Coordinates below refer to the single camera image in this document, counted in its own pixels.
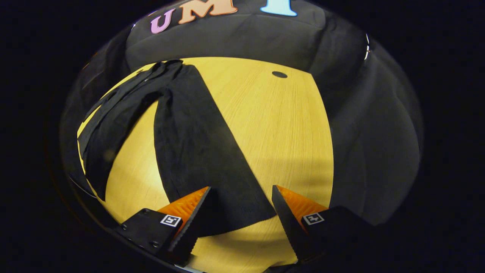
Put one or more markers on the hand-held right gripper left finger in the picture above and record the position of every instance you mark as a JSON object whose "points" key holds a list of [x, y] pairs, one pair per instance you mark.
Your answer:
{"points": [[189, 231]]}

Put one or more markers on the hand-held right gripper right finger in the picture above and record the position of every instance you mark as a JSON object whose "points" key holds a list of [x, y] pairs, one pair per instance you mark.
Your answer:
{"points": [[288, 223]]}

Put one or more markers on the black button shirt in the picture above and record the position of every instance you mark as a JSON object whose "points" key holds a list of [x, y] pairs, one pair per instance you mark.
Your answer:
{"points": [[197, 151]]}

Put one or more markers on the black round table grommet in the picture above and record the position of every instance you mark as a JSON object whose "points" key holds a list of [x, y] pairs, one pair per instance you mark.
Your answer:
{"points": [[279, 74]]}

